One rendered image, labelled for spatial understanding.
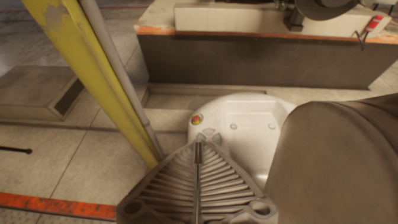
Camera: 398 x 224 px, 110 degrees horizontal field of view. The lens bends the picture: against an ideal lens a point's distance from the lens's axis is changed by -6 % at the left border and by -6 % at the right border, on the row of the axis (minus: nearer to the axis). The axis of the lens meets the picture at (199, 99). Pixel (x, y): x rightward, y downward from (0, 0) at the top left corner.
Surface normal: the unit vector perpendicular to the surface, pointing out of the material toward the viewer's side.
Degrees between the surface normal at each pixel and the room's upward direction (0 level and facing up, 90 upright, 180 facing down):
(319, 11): 90
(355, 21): 90
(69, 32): 90
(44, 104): 0
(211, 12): 90
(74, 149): 0
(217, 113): 0
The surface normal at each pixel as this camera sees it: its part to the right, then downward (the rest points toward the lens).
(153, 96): 0.00, -0.65
